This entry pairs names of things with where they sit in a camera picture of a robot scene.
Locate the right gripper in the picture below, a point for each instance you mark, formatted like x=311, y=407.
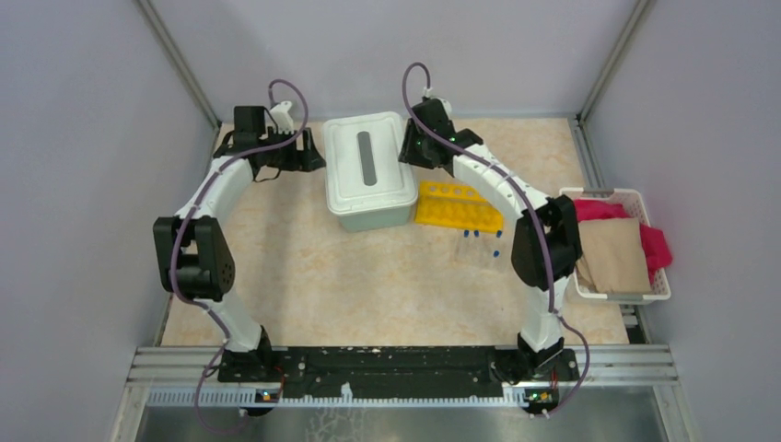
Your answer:
x=406, y=154

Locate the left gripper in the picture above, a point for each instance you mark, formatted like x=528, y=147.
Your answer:
x=303, y=160

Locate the white plastic lid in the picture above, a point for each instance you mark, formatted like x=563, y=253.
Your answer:
x=363, y=170

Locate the yellow test tube rack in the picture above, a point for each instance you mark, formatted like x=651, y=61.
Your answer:
x=457, y=206

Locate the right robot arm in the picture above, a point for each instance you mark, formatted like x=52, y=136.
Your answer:
x=546, y=243

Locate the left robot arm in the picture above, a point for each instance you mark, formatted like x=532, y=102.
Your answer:
x=194, y=260

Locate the teal plastic bin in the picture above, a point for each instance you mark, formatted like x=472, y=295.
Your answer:
x=354, y=220

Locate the white perforated basket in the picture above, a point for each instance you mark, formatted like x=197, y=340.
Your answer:
x=622, y=203

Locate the brown paper bag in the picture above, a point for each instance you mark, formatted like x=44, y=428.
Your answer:
x=613, y=260

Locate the pink cloth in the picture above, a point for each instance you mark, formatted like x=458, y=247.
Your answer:
x=620, y=253

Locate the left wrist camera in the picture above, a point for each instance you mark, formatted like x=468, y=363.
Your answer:
x=282, y=118

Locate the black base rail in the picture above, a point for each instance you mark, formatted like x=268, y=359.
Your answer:
x=392, y=372

